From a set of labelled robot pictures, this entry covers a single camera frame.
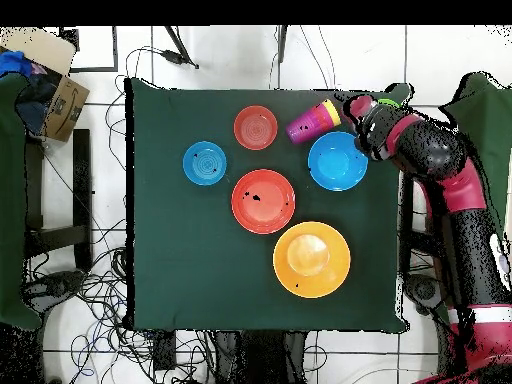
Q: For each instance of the purple plastic cup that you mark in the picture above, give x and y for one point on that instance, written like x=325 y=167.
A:
x=302 y=130

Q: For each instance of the large blue plastic bowl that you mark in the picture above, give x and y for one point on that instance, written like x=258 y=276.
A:
x=336 y=164

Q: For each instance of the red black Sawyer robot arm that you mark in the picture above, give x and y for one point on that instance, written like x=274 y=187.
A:
x=464 y=192

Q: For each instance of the green plastic bowl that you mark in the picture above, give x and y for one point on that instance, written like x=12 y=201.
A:
x=388 y=102

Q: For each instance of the brown cardboard box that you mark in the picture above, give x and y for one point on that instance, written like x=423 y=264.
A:
x=66 y=108

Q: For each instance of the yellow plastic cup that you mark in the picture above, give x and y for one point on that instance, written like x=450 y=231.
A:
x=333 y=111

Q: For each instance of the black tripod leg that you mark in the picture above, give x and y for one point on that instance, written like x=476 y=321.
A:
x=180 y=44
x=282 y=40

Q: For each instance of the green cloth covered table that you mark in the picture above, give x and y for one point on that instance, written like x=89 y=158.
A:
x=10 y=200
x=492 y=132

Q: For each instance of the small black power box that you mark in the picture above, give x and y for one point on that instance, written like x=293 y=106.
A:
x=164 y=350

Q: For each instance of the wide orange-red shallow bowl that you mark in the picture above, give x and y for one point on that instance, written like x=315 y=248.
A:
x=263 y=204

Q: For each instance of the small blue plastic bowl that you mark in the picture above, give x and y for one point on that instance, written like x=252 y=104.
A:
x=204 y=163

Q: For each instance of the dark green table cloth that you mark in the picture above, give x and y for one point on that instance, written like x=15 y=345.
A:
x=180 y=240

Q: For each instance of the black metal frame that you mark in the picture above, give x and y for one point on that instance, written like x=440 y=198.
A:
x=115 y=48

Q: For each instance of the large orange plastic bowl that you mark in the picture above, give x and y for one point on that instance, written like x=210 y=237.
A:
x=312 y=260

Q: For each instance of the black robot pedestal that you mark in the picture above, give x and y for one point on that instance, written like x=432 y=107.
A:
x=256 y=356

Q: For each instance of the orange-red plastic cup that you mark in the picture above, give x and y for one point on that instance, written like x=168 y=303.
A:
x=320 y=119

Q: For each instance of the black chair frame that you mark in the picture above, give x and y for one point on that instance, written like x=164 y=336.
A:
x=82 y=180

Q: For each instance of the magenta-red plastic cup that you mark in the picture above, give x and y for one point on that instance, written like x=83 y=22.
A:
x=326 y=115

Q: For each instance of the blue cloth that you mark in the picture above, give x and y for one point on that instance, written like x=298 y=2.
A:
x=14 y=63

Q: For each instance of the small orange-red ringed bowl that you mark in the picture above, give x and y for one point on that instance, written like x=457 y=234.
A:
x=256 y=128

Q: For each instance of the black rounded floor base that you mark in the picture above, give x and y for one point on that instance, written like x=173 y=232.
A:
x=422 y=291
x=56 y=286

